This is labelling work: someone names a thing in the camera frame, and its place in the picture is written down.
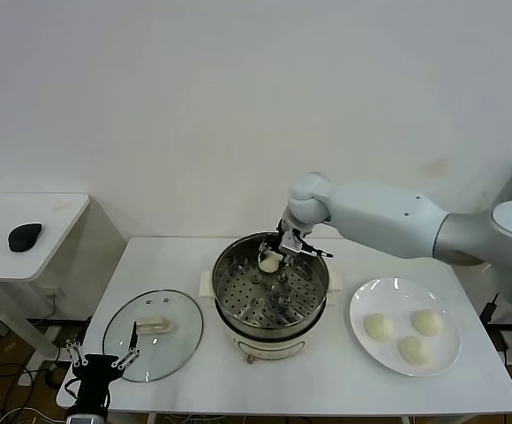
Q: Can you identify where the white round plate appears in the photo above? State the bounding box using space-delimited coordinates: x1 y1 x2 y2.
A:
349 276 462 377

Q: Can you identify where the black computer mouse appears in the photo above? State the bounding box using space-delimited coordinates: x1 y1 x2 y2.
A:
8 223 44 254

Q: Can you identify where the white steamed baozi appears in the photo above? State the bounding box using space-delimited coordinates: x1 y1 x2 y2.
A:
410 308 445 337
258 251 282 273
363 313 395 342
396 335 432 366

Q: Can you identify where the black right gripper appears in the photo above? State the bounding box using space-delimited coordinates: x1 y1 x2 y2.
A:
258 219 312 271

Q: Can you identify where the glass lid cream handle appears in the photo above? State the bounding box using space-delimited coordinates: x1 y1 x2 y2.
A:
102 289 205 383

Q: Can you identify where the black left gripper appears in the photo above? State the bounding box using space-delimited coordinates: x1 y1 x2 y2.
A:
64 321 141 414

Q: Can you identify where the cream electric cooking pot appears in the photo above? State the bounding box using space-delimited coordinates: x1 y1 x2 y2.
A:
198 264 343 367

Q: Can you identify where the white side table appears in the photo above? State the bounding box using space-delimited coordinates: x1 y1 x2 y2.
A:
0 193 92 370

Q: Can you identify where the black cable with adapter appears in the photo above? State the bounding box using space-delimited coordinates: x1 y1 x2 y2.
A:
480 291 500 328

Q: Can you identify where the stainless steel steamer basket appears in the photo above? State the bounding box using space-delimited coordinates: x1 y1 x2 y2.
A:
212 232 331 337

